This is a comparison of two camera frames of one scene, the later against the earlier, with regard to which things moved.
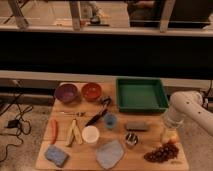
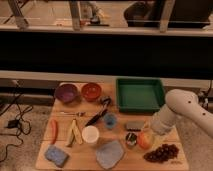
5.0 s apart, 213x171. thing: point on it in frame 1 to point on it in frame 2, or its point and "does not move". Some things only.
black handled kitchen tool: [106, 101] does not move
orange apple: [174, 139] to [144, 140]
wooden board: [93, 135] does not move
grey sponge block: [136, 126] does not move
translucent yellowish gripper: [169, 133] to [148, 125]
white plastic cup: [90, 134] does not move
